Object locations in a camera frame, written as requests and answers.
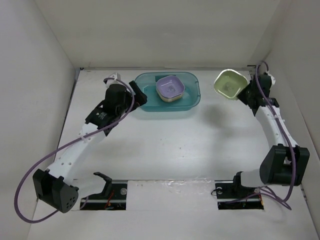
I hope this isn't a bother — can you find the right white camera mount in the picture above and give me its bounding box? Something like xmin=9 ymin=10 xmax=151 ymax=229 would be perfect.
xmin=265 ymin=70 xmax=276 ymax=86

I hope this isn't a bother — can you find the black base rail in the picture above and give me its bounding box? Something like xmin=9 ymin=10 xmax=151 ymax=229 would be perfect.
xmin=211 ymin=180 xmax=264 ymax=210
xmin=79 ymin=181 xmax=128 ymax=211

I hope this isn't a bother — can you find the teal plastic bin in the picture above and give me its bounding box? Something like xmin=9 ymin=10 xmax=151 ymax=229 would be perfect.
xmin=134 ymin=71 xmax=201 ymax=112

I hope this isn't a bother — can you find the light green square plate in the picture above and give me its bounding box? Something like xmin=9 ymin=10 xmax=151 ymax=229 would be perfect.
xmin=213 ymin=69 xmax=249 ymax=101

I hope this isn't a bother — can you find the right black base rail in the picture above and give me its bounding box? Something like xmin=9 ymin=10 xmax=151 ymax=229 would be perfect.
xmin=211 ymin=180 xmax=264 ymax=210

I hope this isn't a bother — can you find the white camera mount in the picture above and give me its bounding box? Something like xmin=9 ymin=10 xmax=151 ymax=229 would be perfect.
xmin=103 ymin=72 xmax=121 ymax=88
xmin=265 ymin=70 xmax=276 ymax=86

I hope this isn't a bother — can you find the yellow square plate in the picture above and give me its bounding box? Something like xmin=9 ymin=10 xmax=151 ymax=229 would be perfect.
xmin=160 ymin=95 xmax=182 ymax=103

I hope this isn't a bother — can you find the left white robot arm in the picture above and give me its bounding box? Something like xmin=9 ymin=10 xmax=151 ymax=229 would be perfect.
xmin=32 ymin=80 xmax=147 ymax=213

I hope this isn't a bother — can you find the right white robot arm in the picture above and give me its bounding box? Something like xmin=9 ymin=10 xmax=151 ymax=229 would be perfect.
xmin=231 ymin=72 xmax=310 ymax=197

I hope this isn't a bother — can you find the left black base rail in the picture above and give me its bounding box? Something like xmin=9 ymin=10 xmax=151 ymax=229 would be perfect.
xmin=79 ymin=181 xmax=128 ymax=211

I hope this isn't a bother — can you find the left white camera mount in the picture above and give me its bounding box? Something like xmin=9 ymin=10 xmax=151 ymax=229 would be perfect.
xmin=103 ymin=72 xmax=121 ymax=88

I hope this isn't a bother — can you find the purple square plate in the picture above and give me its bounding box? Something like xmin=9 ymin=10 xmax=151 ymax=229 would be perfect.
xmin=156 ymin=75 xmax=185 ymax=99

